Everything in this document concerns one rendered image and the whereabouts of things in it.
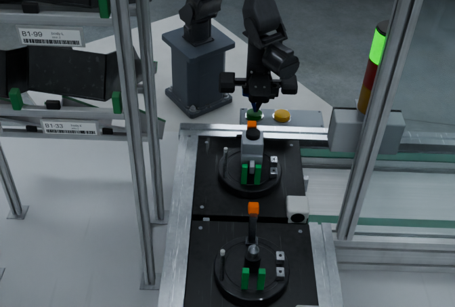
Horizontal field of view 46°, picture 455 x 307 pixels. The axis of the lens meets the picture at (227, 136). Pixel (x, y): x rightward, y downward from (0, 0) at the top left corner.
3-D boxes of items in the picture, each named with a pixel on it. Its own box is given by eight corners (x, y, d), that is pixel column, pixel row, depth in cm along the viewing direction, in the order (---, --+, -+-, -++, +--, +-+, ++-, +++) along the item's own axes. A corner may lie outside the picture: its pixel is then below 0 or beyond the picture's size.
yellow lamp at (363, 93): (355, 98, 94) (360, 75, 90) (383, 99, 94) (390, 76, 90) (359, 116, 90) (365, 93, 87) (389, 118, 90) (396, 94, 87)
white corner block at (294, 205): (284, 207, 116) (286, 194, 113) (305, 207, 116) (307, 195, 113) (285, 224, 112) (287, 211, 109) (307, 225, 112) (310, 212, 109)
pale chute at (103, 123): (108, 131, 127) (112, 112, 127) (162, 139, 125) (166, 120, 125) (57, 118, 99) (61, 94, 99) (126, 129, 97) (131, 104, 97)
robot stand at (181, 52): (205, 77, 166) (205, 19, 152) (233, 101, 157) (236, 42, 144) (164, 93, 159) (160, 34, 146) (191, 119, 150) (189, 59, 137)
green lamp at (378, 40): (366, 49, 87) (372, 22, 84) (397, 50, 87) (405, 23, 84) (372, 66, 83) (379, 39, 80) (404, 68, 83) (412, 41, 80)
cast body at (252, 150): (240, 146, 118) (242, 121, 114) (261, 146, 118) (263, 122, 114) (241, 173, 112) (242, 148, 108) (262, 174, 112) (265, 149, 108)
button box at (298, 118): (239, 125, 143) (240, 106, 139) (318, 127, 143) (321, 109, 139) (239, 142, 138) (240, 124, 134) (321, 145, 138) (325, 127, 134)
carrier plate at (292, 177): (198, 142, 130) (198, 135, 129) (298, 146, 130) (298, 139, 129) (191, 220, 112) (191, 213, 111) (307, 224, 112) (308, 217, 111)
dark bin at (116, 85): (95, 64, 112) (97, 28, 110) (156, 72, 110) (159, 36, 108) (26, 90, 85) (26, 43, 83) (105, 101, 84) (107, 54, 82)
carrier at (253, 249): (191, 226, 111) (190, 184, 103) (308, 230, 111) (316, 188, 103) (181, 337, 93) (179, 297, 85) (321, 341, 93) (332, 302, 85)
